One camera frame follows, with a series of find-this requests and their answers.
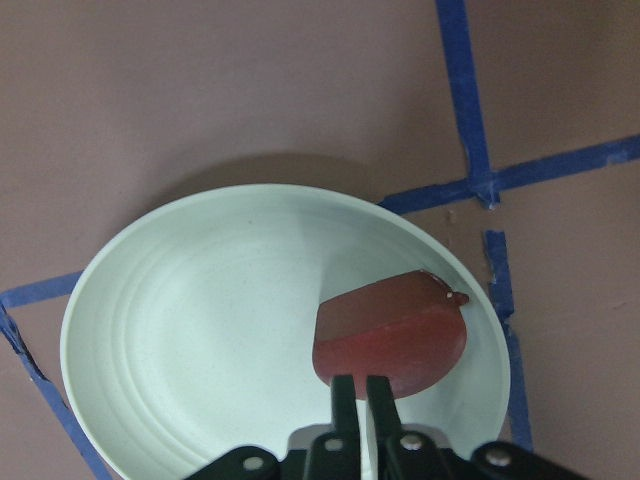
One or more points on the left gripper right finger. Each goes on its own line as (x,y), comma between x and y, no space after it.
(400,453)

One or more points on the red bun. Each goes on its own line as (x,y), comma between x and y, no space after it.
(408,328)

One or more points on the green plate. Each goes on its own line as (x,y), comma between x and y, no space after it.
(191,332)

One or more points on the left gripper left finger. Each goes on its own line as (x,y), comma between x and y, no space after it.
(329,451)

